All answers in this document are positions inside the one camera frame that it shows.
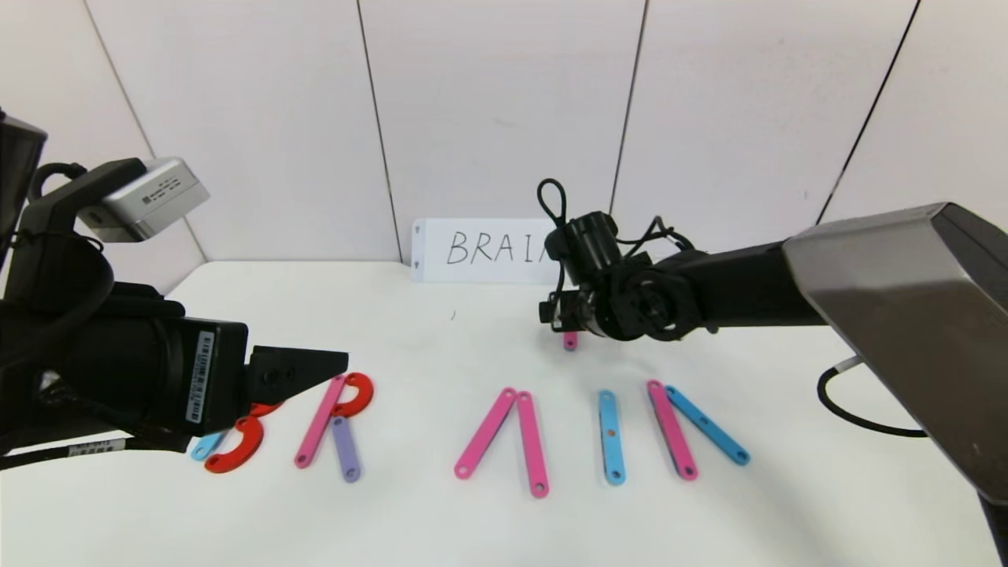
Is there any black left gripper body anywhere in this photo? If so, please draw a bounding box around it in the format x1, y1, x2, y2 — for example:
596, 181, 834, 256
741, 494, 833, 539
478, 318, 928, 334
64, 315, 250, 437

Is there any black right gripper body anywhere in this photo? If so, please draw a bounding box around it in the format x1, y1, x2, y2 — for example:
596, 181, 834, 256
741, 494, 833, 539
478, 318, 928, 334
550, 290, 587, 332

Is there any small red arc piece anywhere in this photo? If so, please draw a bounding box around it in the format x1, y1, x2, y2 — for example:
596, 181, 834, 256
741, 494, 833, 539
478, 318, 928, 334
332, 372, 376, 419

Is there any short purple bar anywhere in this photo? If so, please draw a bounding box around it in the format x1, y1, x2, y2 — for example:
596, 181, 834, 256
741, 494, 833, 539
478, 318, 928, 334
332, 416, 363, 483

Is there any short blue bar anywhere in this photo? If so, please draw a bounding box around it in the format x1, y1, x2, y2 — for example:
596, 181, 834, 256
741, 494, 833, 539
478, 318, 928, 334
664, 385, 750, 466

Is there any white BRAIN sign card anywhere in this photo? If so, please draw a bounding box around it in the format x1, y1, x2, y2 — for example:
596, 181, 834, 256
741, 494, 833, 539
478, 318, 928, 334
411, 218, 563, 284

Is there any large red arc piece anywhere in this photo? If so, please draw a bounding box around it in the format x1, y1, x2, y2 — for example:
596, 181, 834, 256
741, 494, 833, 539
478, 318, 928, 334
205, 415, 265, 474

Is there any blue bar with three holes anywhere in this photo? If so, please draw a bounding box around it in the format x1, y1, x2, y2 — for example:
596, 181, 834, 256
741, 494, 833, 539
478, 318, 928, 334
598, 390, 627, 484

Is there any looped black cable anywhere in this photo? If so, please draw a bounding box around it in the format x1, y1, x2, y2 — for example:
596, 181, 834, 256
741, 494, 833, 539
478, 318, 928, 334
537, 178, 569, 304

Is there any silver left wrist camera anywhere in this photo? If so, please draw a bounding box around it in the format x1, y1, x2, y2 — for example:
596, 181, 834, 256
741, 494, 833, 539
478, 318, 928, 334
77, 157, 211, 243

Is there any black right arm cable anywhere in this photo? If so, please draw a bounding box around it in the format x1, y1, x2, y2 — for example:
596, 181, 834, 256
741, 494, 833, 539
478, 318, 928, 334
817, 356, 930, 439

